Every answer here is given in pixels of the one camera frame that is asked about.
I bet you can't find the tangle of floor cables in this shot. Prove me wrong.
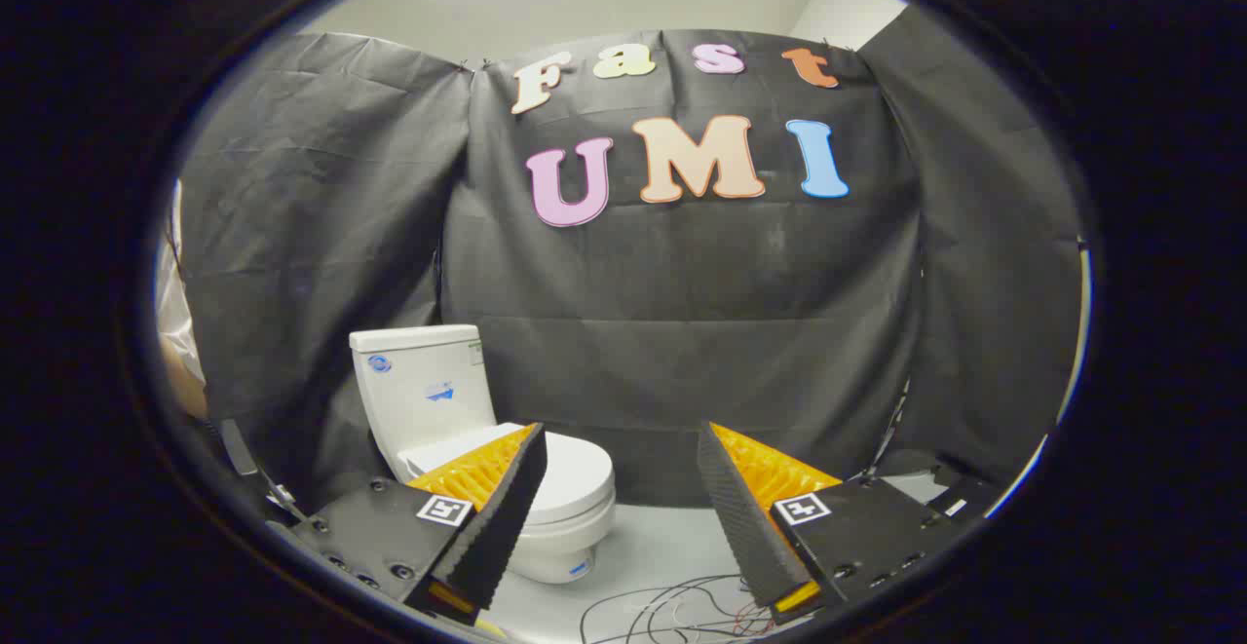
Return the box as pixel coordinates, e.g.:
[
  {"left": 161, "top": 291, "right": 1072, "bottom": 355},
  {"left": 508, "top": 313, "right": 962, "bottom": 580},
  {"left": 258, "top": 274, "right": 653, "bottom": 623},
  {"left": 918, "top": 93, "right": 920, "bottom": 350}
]
[{"left": 580, "top": 574, "right": 780, "bottom": 644}]

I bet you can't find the black box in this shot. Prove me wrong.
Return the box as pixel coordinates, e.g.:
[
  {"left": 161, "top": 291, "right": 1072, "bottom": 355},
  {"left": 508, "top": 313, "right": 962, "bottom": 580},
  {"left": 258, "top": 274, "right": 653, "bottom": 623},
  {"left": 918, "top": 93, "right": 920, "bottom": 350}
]
[{"left": 926, "top": 474, "right": 1004, "bottom": 520}]

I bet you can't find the white toilet lid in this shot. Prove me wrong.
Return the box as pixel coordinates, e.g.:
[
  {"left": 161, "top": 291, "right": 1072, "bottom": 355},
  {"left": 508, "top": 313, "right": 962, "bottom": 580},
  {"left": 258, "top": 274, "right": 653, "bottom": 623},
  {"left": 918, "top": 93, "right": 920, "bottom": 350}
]
[{"left": 399, "top": 423, "right": 617, "bottom": 526}]

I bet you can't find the black metal stand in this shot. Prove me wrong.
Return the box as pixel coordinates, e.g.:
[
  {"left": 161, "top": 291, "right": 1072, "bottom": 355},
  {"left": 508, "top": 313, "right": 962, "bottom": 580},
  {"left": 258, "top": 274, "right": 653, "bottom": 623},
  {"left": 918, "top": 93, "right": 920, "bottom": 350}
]
[{"left": 219, "top": 418, "right": 305, "bottom": 525}]

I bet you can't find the white toilet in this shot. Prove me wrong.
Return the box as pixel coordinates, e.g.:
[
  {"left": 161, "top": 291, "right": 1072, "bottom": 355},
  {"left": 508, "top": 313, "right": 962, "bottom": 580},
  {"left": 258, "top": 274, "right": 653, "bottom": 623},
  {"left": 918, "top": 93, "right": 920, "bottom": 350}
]
[{"left": 349, "top": 324, "right": 617, "bottom": 585}]

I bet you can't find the black backdrop cloth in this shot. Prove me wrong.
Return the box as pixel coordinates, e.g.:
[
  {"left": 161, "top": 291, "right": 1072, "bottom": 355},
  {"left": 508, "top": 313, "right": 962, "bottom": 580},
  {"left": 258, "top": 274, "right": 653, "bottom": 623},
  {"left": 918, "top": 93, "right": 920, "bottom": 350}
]
[{"left": 175, "top": 28, "right": 1084, "bottom": 518}]

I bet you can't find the person's white garment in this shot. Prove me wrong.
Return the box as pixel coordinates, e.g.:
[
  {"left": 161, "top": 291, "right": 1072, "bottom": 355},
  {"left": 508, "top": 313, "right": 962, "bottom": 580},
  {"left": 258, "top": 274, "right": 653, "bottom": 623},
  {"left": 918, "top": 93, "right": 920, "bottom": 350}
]
[{"left": 156, "top": 181, "right": 208, "bottom": 421}]

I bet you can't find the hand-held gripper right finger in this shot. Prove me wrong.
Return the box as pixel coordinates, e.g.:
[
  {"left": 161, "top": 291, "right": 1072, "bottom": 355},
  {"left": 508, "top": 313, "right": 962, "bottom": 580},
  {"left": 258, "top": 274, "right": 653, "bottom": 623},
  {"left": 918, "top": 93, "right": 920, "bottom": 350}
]
[{"left": 697, "top": 420, "right": 964, "bottom": 627}]

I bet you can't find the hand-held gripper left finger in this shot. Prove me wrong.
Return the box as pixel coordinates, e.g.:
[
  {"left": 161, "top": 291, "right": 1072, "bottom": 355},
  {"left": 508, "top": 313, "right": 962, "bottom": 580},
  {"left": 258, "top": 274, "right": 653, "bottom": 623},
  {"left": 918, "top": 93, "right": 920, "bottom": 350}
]
[{"left": 290, "top": 422, "right": 548, "bottom": 627}]

